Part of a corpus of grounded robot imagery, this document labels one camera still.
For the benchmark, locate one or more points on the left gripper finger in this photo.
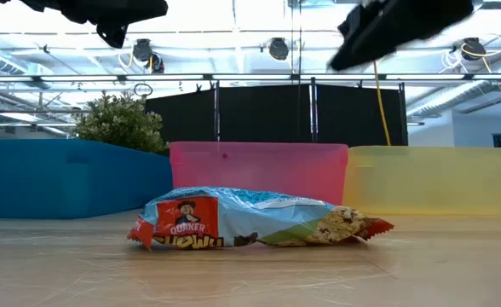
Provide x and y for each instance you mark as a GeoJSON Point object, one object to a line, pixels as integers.
{"type": "Point", "coordinates": [122, 13]}

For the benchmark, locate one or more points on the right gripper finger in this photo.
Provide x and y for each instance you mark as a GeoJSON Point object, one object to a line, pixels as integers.
{"type": "Point", "coordinates": [361, 53]}

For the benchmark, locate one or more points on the black ceiling lamp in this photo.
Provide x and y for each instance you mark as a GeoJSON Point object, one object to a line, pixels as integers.
{"type": "Point", "coordinates": [278, 49]}
{"type": "Point", "coordinates": [473, 48]}
{"type": "Point", "coordinates": [144, 53]}

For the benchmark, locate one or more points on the potted green plant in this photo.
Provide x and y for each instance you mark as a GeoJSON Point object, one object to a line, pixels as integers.
{"type": "Point", "coordinates": [118, 123]}

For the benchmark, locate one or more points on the black backdrop curtain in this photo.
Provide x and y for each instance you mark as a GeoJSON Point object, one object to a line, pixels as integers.
{"type": "Point", "coordinates": [263, 115]}

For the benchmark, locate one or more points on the yellow plastic sorting bin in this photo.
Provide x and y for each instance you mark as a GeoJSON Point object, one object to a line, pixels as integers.
{"type": "Point", "coordinates": [433, 183]}

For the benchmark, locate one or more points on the red plastic sorting bin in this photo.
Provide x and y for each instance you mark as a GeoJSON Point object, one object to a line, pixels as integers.
{"type": "Point", "coordinates": [259, 166]}

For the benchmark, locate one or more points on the blue plastic sorting bin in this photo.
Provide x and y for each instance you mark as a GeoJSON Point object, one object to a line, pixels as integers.
{"type": "Point", "coordinates": [63, 179]}

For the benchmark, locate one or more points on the red and grey snack packet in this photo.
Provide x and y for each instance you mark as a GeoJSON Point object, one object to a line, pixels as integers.
{"type": "Point", "coordinates": [255, 217]}

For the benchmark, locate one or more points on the black metal table frame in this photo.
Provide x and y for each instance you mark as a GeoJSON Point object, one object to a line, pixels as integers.
{"type": "Point", "coordinates": [105, 77]}

